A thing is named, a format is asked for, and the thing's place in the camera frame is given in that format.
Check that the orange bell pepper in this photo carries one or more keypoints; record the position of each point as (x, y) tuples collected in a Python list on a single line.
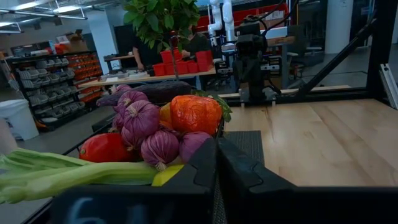
[(196, 113)]

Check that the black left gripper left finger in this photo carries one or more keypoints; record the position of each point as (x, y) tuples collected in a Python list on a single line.
[(140, 205)]

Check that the black shelf rack with bins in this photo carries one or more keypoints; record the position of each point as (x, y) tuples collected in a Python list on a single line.
[(49, 84)]

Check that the white trash bin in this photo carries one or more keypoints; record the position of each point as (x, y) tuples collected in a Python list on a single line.
[(17, 119)]

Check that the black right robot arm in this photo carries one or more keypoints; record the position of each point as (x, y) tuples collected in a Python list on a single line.
[(252, 62)]

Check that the pale green celery stalk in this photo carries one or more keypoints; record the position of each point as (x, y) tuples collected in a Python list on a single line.
[(77, 177)]

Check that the grey woven placemat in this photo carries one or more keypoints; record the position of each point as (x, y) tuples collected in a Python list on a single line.
[(248, 146)]

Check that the dark purple eggplant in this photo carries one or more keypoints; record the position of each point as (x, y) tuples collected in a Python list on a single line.
[(161, 90)]

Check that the brown cardboard box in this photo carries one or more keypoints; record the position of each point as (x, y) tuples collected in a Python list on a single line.
[(74, 42)]

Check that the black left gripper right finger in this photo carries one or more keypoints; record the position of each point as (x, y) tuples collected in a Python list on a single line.
[(280, 205)]

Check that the black office chair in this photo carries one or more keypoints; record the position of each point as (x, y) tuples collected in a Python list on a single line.
[(303, 46)]

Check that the wooden workbench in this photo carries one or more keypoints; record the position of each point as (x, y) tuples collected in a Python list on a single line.
[(140, 79)]

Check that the person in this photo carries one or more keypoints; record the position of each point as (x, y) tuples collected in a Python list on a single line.
[(146, 53), (196, 43)]

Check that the red storage bin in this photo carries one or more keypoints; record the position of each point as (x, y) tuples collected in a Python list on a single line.
[(177, 68), (203, 60), (170, 56), (159, 69)]

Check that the green potted plant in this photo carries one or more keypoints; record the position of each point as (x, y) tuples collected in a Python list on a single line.
[(161, 18)]

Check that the white round column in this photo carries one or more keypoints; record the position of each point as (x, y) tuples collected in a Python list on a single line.
[(339, 25)]

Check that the red tomato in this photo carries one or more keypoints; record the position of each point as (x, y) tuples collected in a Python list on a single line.
[(105, 152)]

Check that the red yellow mango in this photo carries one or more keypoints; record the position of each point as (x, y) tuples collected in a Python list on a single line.
[(165, 113)]

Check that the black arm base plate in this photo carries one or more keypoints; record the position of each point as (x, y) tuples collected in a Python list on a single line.
[(258, 99)]

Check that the yellow lemon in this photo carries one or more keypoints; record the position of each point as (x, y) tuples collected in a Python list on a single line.
[(166, 175)]

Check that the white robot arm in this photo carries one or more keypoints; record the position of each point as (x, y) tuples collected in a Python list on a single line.
[(229, 21), (214, 18)]

